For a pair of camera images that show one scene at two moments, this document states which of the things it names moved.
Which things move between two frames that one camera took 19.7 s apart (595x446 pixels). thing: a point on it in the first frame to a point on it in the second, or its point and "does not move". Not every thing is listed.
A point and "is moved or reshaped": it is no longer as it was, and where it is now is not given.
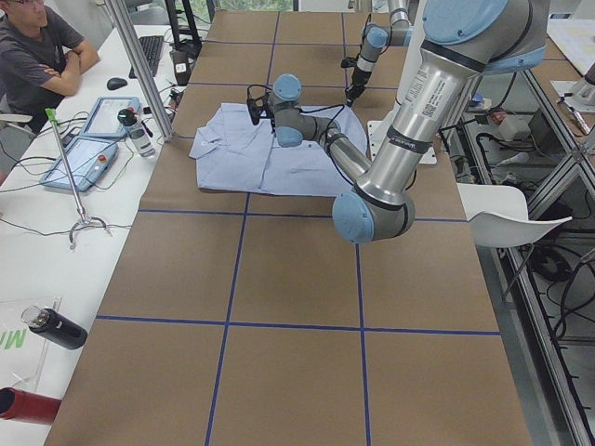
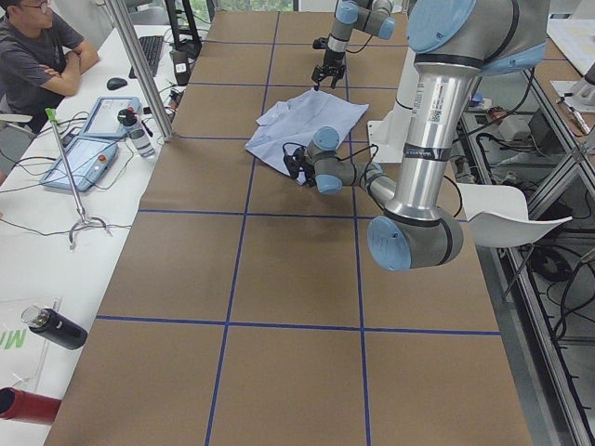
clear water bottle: (137, 132) does not move
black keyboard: (152, 47) does not move
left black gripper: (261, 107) to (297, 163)
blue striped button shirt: (232, 152) is moved or reshaped
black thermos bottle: (55, 325) does not move
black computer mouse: (115, 83) does not move
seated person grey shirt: (42, 59) does not move
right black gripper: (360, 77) to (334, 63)
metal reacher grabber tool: (84, 217) does not move
